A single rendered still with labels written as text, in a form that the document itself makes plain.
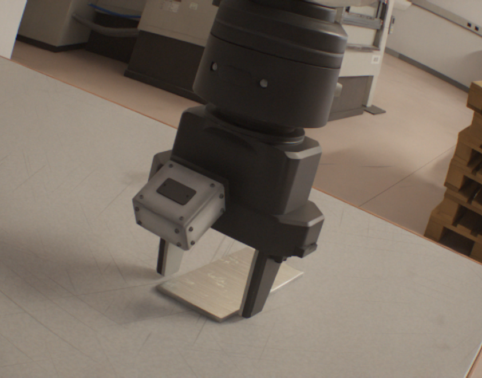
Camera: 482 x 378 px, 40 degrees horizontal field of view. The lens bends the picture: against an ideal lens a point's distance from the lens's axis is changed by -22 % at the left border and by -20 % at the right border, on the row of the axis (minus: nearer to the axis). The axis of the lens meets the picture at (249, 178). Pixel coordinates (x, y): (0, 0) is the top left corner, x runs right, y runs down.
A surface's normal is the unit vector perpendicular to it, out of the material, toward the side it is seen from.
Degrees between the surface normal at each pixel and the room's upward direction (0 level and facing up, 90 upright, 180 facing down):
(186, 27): 90
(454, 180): 90
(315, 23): 45
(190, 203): 30
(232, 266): 0
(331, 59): 90
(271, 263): 90
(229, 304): 0
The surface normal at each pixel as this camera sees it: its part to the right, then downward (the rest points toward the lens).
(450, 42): -0.48, 0.16
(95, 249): 0.26, -0.92
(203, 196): -0.02, -0.71
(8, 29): 0.84, 0.37
